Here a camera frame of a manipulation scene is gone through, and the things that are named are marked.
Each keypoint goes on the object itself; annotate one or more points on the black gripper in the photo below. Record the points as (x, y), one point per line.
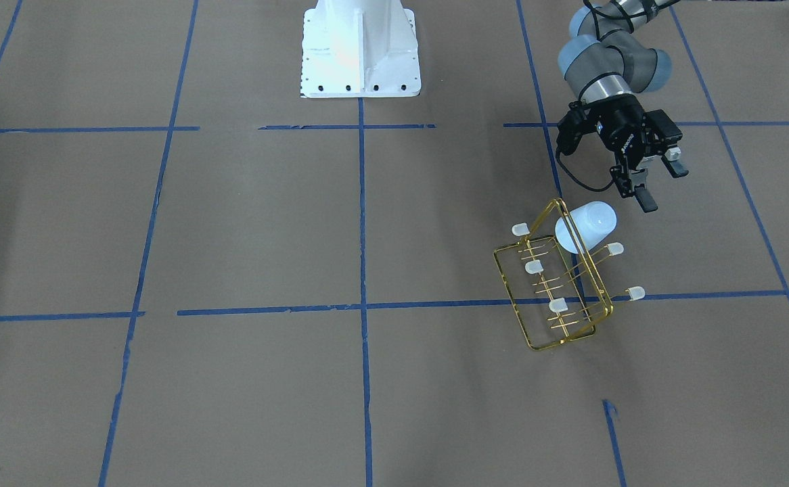
(623, 127)

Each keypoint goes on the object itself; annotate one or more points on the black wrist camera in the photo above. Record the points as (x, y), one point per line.
(571, 129)

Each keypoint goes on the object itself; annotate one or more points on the light blue plastic cup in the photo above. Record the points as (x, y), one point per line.
(593, 222)

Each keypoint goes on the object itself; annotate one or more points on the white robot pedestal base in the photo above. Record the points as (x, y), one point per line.
(354, 49)

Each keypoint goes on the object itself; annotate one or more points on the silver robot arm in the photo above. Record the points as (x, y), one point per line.
(606, 68)

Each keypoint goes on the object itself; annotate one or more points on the gold wire cup holder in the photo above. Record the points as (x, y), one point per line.
(557, 297)

